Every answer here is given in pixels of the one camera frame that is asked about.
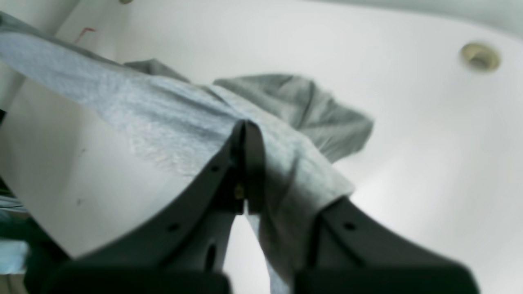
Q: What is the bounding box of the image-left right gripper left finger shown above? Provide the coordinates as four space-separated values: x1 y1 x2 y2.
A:
43 120 265 294

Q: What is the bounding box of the image-left right gripper right finger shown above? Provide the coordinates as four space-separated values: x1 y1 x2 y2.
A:
293 198 480 294

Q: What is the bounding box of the grey t-shirt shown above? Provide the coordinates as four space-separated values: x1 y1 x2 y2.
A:
1 12 373 294

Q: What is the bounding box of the left table grommet hole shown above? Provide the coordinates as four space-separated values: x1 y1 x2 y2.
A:
459 42 502 73

